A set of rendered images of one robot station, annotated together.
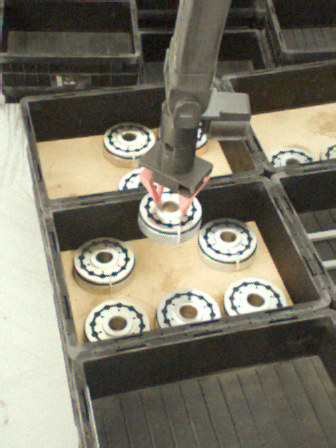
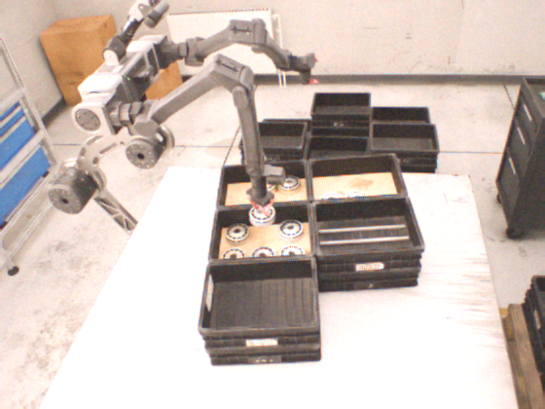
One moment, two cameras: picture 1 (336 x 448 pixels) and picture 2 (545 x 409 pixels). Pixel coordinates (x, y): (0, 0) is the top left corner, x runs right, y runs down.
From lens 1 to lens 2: 77 cm
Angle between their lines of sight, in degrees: 17
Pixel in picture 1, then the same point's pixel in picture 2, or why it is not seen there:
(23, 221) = not seen: hidden behind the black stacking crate
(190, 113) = (254, 173)
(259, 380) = (284, 283)
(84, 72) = (276, 154)
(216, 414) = (263, 294)
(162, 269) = (262, 239)
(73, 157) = (241, 190)
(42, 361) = not seen: hidden behind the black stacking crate
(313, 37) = (394, 142)
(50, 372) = not seen: hidden behind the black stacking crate
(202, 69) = (254, 158)
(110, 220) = (242, 216)
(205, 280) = (277, 244)
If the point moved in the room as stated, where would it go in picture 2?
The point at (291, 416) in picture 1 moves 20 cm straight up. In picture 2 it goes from (291, 298) to (287, 261)
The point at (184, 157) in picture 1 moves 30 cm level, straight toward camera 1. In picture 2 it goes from (260, 191) to (229, 248)
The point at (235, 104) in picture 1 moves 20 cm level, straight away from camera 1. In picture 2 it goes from (276, 171) to (296, 141)
